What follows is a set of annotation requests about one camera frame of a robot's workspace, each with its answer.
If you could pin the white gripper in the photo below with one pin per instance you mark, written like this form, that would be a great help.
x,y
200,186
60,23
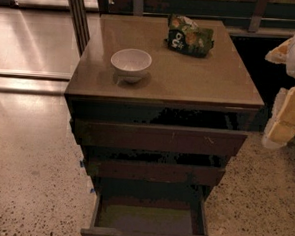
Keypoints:
x,y
281,127

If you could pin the drawer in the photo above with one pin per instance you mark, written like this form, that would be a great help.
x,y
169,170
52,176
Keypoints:
x,y
130,216
206,176
182,139

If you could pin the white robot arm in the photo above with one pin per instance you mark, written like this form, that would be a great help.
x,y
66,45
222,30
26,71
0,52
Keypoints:
x,y
290,60

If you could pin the brown drawer cabinet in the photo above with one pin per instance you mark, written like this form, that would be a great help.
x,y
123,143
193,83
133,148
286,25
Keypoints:
x,y
214,92

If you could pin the top drawer front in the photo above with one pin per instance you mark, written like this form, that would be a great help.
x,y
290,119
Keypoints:
x,y
182,139

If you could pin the middle drawer front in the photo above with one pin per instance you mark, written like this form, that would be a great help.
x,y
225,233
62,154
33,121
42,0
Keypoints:
x,y
206,176

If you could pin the green snack bag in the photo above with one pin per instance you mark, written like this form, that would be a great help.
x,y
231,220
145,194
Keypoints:
x,y
186,37

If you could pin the white ceramic bowl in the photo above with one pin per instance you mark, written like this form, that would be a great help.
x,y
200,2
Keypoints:
x,y
131,64

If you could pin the metal railing frame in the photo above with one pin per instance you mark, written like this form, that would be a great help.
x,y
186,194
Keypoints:
x,y
251,15

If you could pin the dark metal door post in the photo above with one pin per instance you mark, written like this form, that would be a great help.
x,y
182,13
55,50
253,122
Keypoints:
x,y
79,20

